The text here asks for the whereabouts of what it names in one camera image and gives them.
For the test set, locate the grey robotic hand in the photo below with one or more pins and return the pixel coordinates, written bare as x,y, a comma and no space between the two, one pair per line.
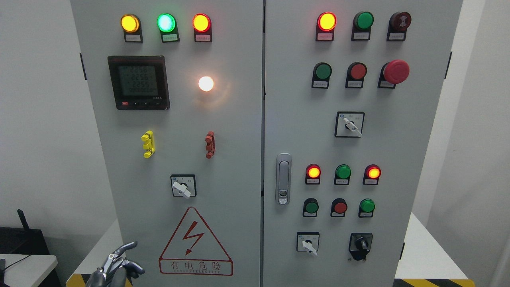
116,269

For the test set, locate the door rotary switch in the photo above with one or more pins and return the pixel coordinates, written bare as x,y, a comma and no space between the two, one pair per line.
183,185

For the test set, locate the red electric hazard sticker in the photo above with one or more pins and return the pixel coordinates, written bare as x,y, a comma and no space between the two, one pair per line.
193,249

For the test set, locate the white side table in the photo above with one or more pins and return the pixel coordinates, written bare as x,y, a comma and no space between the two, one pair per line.
29,272

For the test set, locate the black device with antenna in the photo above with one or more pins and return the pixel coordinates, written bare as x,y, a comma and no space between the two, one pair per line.
22,240

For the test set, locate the yellow terminal connector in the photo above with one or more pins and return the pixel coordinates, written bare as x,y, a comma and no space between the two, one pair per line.
148,144

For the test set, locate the red terminal connector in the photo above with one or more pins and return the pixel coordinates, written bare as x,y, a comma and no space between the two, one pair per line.
210,144

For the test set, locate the grey electrical cabinet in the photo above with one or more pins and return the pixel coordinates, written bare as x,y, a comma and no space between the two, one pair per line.
261,59

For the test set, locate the black digital power meter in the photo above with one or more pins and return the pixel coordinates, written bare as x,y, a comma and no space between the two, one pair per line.
139,82

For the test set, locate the green push button lower left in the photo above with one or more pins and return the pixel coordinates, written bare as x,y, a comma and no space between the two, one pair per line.
310,208

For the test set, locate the green push button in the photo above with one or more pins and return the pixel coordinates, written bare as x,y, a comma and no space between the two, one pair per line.
366,208
321,75
310,208

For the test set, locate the small clear light bulb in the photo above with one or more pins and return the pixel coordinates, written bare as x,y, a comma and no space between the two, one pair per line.
206,83

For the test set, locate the red lit lamp middle left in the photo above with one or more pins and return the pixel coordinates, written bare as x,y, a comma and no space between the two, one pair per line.
313,174

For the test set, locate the red lit lamp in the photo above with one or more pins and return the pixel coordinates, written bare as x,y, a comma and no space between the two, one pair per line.
313,174
372,174

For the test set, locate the red push button lower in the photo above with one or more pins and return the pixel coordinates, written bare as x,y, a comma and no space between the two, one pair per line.
338,208

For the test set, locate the red push button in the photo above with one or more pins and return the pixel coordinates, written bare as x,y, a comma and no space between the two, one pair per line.
356,73
338,208

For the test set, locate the green lamp middle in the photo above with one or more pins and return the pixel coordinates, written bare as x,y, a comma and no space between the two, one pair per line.
342,175

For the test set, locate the yellow indicator lamp top left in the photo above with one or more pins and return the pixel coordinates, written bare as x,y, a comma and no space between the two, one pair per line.
131,26

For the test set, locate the green lit indicator lamp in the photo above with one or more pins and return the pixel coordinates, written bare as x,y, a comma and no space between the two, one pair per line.
167,25

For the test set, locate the green push button lower right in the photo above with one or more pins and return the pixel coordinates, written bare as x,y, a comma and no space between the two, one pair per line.
366,208

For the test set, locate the red lit lamp left door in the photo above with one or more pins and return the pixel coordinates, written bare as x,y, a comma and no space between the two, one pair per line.
202,26

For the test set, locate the red lit lamp door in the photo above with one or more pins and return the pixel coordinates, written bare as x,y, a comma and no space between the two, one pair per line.
202,26
325,26

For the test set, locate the red lit lamp middle right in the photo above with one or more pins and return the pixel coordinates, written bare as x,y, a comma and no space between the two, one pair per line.
372,174

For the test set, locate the green push button upper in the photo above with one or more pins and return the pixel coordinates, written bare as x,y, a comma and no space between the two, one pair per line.
321,75

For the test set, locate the red push button upper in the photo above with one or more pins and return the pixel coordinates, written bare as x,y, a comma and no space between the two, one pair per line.
356,73

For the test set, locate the red lit lamp right door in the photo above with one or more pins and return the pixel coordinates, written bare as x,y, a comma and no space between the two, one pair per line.
325,26

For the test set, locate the red emergency stop button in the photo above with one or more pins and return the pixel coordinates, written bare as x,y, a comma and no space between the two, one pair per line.
393,73

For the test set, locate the green lamp top right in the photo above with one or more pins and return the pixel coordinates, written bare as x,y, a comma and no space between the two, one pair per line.
361,26

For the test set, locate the dark red buzzer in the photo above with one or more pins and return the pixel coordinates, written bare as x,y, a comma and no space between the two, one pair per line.
398,25

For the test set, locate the lower right rotary switch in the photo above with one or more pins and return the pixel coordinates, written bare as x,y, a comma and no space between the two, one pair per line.
308,242

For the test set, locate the silver door latch handle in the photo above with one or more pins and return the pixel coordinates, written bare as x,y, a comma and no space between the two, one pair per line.
283,178

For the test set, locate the black key selector switch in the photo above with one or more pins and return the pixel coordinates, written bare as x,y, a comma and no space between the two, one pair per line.
360,245

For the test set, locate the upper right rotary switch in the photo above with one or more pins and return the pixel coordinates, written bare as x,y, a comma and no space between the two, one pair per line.
349,124

